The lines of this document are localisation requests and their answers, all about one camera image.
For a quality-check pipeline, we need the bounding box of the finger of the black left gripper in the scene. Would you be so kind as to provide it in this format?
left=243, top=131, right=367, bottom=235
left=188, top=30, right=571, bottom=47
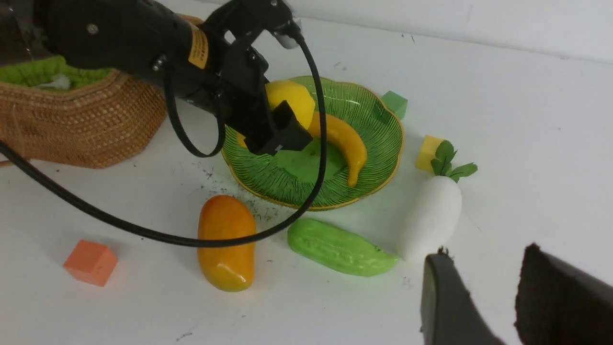
left=270, top=101, right=313, bottom=154
left=216, top=96, right=276, bottom=155

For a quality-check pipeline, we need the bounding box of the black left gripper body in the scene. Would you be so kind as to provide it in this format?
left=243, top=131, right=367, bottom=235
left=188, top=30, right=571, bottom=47
left=139, top=10, right=269, bottom=115

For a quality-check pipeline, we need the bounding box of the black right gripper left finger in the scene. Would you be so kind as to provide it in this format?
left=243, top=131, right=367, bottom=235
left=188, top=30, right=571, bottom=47
left=420, top=247, right=504, bottom=345

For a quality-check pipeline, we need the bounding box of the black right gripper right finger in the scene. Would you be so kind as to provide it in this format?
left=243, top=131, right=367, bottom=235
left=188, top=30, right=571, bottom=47
left=514, top=244, right=613, bottom=345

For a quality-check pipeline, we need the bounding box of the yellow toy lemon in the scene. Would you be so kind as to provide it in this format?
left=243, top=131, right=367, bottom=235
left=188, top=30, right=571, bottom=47
left=265, top=80, right=316, bottom=129

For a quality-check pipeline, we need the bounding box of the yellow toy banana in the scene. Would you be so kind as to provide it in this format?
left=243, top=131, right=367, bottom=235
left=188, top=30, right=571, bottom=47
left=237, top=111, right=368, bottom=187

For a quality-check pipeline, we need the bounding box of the white toy radish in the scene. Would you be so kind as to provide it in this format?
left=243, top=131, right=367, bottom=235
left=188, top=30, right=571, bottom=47
left=397, top=140, right=478, bottom=263

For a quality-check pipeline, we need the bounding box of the orange toy mango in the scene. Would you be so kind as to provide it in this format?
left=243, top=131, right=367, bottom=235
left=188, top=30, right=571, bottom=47
left=197, top=195, right=257, bottom=292

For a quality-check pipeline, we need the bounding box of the green toy cucumber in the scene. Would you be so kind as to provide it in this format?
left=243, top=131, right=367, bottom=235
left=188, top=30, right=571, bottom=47
left=287, top=218, right=398, bottom=277

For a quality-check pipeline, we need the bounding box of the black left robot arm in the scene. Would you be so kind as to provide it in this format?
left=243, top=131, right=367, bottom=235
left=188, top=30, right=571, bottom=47
left=1, top=0, right=315, bottom=158

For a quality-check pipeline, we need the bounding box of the green glass leaf plate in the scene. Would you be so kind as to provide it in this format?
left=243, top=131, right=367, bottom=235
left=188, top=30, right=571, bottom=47
left=222, top=78, right=405, bottom=210

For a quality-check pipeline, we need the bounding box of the green foam cube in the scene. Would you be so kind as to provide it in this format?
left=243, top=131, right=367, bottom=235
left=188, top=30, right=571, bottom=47
left=381, top=91, right=408, bottom=120

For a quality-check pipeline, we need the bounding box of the yellow foam cube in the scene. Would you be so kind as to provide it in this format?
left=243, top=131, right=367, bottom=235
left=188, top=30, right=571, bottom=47
left=415, top=135, right=443, bottom=173

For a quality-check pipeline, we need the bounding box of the woven wicker basket green lining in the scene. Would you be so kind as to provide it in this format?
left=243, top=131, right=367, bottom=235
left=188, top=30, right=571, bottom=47
left=0, top=14, right=204, bottom=169

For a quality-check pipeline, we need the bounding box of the orange foam cube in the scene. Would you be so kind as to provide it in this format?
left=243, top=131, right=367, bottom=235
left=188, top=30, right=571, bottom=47
left=63, top=240, right=118, bottom=288

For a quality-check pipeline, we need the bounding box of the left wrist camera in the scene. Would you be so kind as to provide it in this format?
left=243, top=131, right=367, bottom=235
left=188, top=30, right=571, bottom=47
left=201, top=0, right=305, bottom=49

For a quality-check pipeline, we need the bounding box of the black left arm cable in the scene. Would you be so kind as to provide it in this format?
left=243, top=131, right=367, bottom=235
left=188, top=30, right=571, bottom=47
left=0, top=34, right=328, bottom=248

